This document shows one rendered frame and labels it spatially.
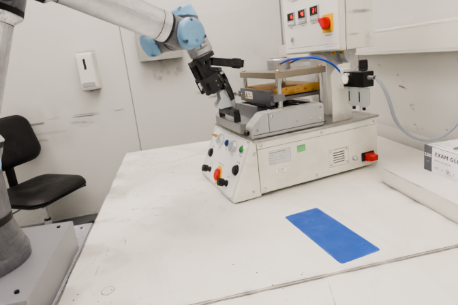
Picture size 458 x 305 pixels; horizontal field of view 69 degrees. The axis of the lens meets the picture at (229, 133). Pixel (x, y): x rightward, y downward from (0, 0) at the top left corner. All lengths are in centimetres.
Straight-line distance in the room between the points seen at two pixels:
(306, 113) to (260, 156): 20
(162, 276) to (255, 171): 41
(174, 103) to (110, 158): 64
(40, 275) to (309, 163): 75
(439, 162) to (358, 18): 48
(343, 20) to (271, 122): 38
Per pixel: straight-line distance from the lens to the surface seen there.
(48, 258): 79
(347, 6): 113
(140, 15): 82
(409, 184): 102
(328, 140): 110
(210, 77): 104
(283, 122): 101
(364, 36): 117
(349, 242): 81
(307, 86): 111
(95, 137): 268
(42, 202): 229
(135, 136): 264
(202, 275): 73
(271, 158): 100
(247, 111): 111
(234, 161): 104
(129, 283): 77
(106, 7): 80
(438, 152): 106
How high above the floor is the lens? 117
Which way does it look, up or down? 13 degrees down
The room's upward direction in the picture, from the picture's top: 7 degrees counter-clockwise
